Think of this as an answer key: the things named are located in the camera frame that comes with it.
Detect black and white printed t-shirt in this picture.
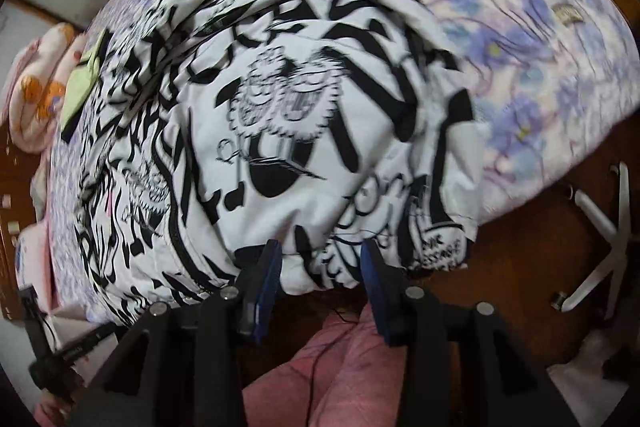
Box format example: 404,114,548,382
75,0,481,325

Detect pink bed sheet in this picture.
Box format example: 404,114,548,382
15,222,68,313

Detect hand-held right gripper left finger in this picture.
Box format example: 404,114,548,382
75,239,283,427

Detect purple floral cat print blanket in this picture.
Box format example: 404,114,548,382
42,0,636,323

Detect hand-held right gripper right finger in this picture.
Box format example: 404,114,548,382
360,239,581,427

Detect folded green garment black trim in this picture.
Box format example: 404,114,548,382
60,29,108,144

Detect thin black cable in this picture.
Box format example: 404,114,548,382
307,297,361,427

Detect white swivel chair base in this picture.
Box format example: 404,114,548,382
550,162,632,314

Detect person's pink pants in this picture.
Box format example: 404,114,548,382
242,302,416,427

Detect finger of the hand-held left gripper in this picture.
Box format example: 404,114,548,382
57,322,121,363

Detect pink cartoon print quilt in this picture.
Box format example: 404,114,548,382
0,23,88,152

